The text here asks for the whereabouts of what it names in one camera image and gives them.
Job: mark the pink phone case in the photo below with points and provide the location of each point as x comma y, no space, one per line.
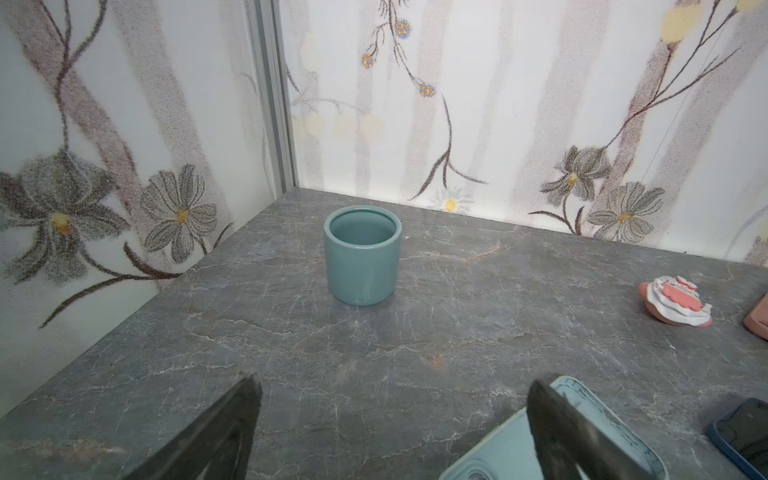
757,320

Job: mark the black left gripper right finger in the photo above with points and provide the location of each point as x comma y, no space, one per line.
568,446

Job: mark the light blue phone case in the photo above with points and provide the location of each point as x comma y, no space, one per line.
508,451

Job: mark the blue smartphone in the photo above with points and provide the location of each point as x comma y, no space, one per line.
741,435

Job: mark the pink white cupcake toy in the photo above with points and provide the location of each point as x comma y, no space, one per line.
674,300

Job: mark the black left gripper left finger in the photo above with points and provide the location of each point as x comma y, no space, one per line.
216,445

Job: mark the teal ceramic cup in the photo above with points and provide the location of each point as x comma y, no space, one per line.
362,245

